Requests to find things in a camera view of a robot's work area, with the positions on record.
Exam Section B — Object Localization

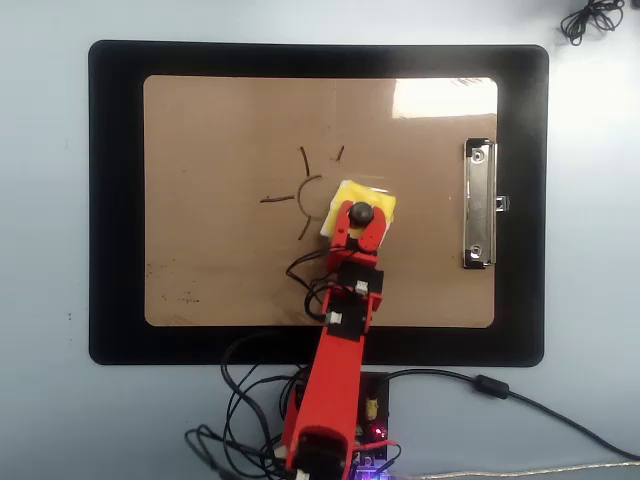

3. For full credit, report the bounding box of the controller circuit board with LED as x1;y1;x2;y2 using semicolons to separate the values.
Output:
349;422;401;480

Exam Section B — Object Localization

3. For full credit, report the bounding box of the silver metal clipboard clip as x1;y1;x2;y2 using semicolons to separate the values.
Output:
460;137;512;271

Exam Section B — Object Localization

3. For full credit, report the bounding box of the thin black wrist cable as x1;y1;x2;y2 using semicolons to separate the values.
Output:
285;248;341;324

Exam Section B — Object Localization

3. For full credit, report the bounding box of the black power cable with ferrite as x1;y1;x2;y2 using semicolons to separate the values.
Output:
383;368;640;462

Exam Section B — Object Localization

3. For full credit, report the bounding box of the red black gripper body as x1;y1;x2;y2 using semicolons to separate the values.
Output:
325;245;387;297

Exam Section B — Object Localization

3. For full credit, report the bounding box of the black servo cable bundle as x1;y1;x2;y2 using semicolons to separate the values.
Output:
183;333;307;480

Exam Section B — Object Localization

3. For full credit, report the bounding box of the brown clipboard board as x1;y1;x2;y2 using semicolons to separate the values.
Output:
142;74;500;330

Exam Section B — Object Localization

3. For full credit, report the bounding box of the silver braided USB cable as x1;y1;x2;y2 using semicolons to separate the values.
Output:
392;460;640;480

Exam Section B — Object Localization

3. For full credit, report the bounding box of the yellow white sponge with knob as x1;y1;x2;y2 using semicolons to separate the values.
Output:
317;179;400;240

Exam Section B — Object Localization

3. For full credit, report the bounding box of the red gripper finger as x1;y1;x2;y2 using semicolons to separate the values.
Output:
331;199;355;250
358;206;391;255

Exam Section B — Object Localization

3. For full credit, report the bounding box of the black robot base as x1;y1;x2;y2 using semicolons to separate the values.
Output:
279;368;392;466

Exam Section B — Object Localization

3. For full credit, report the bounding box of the black rubber mat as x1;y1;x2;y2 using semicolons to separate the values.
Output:
87;39;551;368

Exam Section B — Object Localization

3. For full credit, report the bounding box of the coiled thin black cable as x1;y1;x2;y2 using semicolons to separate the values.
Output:
559;0;626;47

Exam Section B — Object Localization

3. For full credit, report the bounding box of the red wire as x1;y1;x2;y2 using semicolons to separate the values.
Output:
352;437;402;455

